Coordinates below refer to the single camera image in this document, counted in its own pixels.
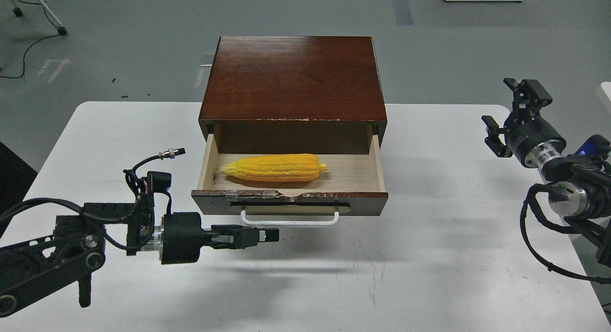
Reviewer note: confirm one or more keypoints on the wooden drawer with white handle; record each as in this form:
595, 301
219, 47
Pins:
353, 185

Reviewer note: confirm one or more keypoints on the dark wooden drawer cabinet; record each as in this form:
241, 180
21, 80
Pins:
331, 80

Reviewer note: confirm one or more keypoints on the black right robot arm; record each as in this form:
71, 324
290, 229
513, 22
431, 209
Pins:
576, 187

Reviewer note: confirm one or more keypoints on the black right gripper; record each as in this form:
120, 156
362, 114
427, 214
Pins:
525, 129

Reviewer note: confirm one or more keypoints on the yellow toy corn cob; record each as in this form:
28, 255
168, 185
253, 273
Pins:
302, 167

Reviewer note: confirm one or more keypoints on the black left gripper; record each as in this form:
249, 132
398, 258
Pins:
183, 237

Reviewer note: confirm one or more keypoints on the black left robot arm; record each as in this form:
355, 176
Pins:
34, 269

